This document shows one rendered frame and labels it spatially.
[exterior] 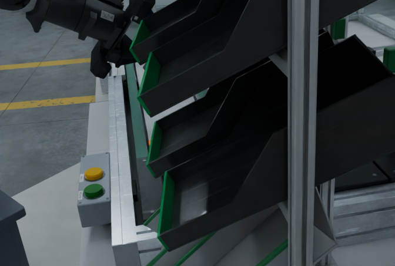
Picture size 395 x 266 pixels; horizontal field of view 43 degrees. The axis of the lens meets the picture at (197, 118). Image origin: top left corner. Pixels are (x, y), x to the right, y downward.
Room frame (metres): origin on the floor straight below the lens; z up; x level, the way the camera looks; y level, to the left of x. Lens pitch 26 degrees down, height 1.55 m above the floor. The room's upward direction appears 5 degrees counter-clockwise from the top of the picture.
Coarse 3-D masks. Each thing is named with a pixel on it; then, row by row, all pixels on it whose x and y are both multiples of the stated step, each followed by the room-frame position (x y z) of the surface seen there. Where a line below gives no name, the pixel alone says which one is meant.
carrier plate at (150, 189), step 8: (136, 160) 1.00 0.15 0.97; (144, 160) 0.99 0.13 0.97; (136, 168) 0.97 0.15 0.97; (144, 168) 0.96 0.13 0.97; (144, 176) 0.93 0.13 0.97; (152, 176) 0.93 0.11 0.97; (160, 176) 0.92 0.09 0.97; (144, 184) 0.90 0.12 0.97; (152, 184) 0.89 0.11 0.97; (160, 184) 0.89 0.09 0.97; (144, 192) 0.87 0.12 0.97; (152, 192) 0.86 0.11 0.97; (160, 192) 0.86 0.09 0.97; (144, 200) 0.84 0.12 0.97; (152, 200) 0.84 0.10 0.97; (160, 200) 0.83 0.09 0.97; (144, 208) 0.81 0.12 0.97; (152, 208) 0.81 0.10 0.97; (144, 216) 0.79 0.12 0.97
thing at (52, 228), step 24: (72, 168) 1.18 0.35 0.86; (24, 192) 1.08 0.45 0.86; (48, 192) 1.07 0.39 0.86; (72, 192) 1.06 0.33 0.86; (48, 216) 0.97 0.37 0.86; (72, 216) 0.96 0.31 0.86; (24, 240) 0.89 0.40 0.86; (48, 240) 0.88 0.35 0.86; (72, 240) 0.87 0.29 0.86; (48, 264) 0.80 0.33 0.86; (72, 264) 0.80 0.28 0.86
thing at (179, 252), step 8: (152, 216) 0.69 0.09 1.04; (144, 224) 0.69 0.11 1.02; (152, 224) 0.69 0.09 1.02; (184, 248) 0.57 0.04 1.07; (160, 256) 0.57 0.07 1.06; (168, 256) 0.57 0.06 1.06; (176, 256) 0.57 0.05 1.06; (152, 264) 0.57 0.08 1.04; (160, 264) 0.57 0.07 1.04; (168, 264) 0.57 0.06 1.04
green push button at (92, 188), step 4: (92, 184) 0.91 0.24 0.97; (96, 184) 0.91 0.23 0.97; (100, 184) 0.91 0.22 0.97; (88, 188) 0.90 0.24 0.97; (92, 188) 0.89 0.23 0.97; (96, 188) 0.89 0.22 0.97; (100, 188) 0.89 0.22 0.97; (84, 192) 0.89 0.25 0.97; (88, 192) 0.88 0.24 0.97; (92, 192) 0.88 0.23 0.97; (96, 192) 0.88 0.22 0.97; (100, 192) 0.88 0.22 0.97; (88, 196) 0.88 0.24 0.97; (92, 196) 0.88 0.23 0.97; (96, 196) 0.88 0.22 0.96
